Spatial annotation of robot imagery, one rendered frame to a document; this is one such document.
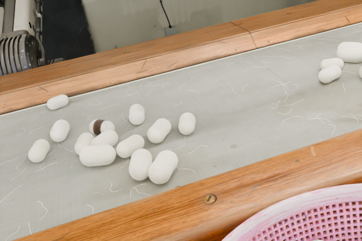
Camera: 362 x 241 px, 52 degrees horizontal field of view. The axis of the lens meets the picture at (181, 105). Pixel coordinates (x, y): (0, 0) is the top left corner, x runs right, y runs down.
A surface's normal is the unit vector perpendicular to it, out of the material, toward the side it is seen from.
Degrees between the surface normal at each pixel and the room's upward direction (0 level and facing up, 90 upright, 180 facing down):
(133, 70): 45
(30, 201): 0
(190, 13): 91
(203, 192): 0
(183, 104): 0
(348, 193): 75
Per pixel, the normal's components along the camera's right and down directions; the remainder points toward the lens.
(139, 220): -0.15, -0.88
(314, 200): 0.13, 0.18
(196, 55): 0.09, -0.33
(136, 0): 0.33, 0.38
